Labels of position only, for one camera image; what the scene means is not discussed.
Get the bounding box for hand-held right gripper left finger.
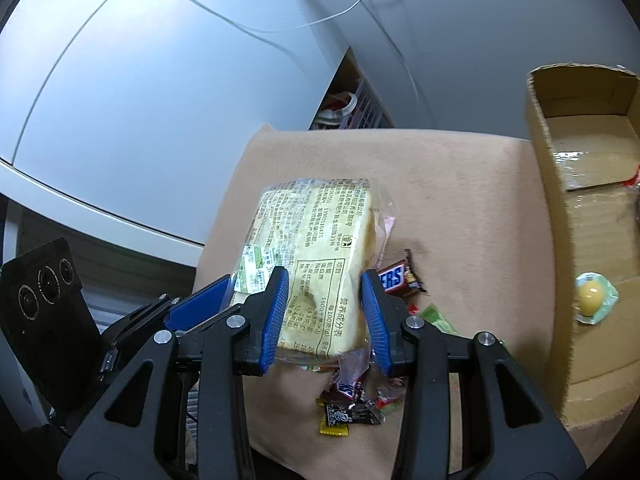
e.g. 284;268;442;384
52;266;291;480

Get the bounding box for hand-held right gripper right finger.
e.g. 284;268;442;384
361;269;586;480

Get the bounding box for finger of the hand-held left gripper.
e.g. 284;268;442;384
100;274;236;361

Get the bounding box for brown chocolate bar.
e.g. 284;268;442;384
377;249;428;306

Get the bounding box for green candy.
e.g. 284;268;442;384
417;304;461;336

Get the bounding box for clear bread packet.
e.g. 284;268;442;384
232;176;398;371

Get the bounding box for cardboard box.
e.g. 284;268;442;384
525;63;640;431

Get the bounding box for mini chocolate bar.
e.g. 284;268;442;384
332;377;366;403

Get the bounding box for red wrapped candy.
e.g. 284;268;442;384
372;390;403;411

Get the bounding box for black wrapped candy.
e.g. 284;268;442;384
317;397;386;426

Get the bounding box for yellow wrapped candy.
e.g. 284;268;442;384
320;417;353;436

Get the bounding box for white plastic basket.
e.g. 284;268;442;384
310;50;396;131

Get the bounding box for egg-shaped candy packet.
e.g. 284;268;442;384
574;272;620;325

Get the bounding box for white cable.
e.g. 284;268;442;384
132;0;381;53

